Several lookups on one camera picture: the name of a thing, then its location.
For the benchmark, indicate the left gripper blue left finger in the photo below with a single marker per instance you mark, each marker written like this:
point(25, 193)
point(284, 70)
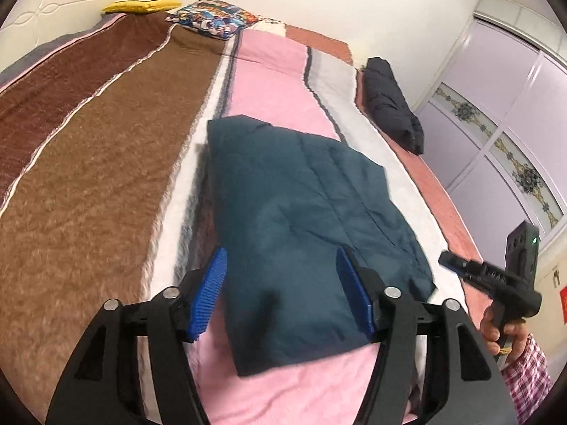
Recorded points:
point(206, 292)

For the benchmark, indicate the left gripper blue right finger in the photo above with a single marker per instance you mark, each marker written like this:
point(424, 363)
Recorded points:
point(360, 302)

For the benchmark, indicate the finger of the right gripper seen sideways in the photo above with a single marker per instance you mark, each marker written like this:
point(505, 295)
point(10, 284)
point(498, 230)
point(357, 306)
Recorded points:
point(454, 263)

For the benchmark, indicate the teal puffer jacket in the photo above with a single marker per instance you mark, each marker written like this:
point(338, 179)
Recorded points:
point(284, 203)

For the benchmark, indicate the plaid shirt right forearm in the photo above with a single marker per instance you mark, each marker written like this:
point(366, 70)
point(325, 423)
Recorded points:
point(528, 380)

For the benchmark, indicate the person's right hand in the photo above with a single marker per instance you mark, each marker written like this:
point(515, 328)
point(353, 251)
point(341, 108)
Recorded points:
point(515, 331)

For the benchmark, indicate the lilac sliding wardrobe door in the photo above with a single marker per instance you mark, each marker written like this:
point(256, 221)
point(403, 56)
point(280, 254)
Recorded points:
point(495, 129)

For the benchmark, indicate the dark navy folded jacket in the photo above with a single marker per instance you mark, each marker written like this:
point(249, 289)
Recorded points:
point(385, 103)

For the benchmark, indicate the colourful cartoon pillow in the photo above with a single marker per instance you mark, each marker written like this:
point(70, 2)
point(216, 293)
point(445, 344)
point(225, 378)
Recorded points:
point(213, 18)

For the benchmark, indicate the yellow pillow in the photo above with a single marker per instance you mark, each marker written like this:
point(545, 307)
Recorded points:
point(142, 6)

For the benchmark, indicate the cream bed headboard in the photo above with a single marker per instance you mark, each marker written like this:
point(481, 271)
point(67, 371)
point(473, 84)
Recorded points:
point(32, 22)

